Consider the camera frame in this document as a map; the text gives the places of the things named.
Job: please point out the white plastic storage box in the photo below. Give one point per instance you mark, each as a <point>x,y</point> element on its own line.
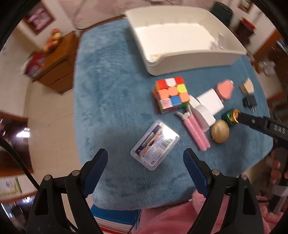
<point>180,36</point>

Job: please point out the beige paper box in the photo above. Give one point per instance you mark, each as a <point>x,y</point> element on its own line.
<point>247,86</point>

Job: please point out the blue box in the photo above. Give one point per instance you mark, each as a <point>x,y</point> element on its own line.
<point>112,216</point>

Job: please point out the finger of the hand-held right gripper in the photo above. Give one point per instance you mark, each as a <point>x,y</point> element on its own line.
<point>249,120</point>

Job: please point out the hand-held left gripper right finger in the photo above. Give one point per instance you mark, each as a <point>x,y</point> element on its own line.
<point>195,173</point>

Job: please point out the clear plastic case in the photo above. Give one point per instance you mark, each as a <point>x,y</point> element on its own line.
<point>155,144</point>

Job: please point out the wall niche with books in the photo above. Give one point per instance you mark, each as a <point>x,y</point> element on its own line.
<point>245,4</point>

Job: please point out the fruit bowl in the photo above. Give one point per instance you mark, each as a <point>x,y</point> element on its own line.
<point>52,40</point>

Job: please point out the dark green appliance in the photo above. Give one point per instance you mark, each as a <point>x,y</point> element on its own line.
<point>221,11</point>

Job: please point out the pink cloth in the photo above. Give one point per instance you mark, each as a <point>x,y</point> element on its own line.
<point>171,218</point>

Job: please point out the person's right hand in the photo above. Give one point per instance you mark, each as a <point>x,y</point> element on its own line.
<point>276,166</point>

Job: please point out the green and gold small jar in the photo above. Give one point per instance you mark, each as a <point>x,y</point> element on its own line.
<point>228,118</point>

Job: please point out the gold round compact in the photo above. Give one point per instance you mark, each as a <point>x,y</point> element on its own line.
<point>220,131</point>

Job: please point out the dark stack with red lid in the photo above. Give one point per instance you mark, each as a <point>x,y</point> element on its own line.
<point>246,31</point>

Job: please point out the white curved dispenser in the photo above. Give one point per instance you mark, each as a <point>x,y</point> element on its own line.
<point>202,117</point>

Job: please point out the white charger block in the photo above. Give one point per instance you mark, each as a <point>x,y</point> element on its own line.
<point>212,101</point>

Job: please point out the wooden cabinet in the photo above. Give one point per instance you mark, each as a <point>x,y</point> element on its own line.
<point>58,67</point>

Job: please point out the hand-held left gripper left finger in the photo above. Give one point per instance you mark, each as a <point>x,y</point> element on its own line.
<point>97,171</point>

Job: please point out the black plug adapter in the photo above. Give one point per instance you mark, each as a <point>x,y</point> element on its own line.
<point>249,102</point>

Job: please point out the multicoloured puzzle cube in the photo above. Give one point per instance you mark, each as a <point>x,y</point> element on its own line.
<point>172,94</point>

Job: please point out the blue fluffy blanket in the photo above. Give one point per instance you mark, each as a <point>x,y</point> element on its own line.
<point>112,101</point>

